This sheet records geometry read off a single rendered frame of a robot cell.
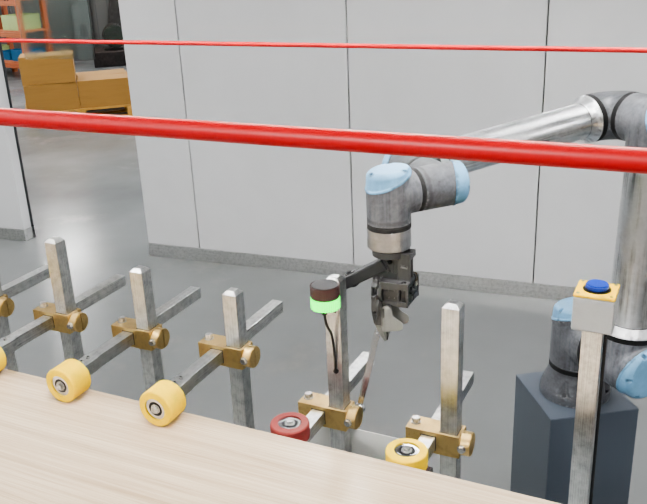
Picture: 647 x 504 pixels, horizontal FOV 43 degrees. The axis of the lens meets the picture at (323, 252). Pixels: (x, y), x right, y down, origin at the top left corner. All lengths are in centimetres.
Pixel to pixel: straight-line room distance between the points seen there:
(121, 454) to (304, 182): 311
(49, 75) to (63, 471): 822
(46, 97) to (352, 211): 575
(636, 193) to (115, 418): 126
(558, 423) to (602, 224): 212
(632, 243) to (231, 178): 311
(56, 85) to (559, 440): 810
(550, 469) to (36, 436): 135
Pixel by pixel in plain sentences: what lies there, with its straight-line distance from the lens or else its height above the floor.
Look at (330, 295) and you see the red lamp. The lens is 160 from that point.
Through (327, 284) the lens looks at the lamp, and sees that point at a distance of 162.
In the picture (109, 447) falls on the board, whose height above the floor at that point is 90.
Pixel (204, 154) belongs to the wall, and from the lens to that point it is 482.
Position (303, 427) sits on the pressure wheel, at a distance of 166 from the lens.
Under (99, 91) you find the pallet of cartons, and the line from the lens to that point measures 973.
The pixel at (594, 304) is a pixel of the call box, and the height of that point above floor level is 121.
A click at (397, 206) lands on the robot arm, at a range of 160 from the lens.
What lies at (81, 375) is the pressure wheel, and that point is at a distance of 185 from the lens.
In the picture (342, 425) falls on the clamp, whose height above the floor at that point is 84.
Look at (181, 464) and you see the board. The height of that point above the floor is 90.
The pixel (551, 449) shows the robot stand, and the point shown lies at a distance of 234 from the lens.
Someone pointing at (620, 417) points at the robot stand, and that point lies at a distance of 237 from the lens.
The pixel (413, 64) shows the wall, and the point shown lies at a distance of 424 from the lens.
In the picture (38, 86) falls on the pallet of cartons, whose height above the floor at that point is 44.
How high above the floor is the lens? 181
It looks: 21 degrees down
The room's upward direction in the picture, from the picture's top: 3 degrees counter-clockwise
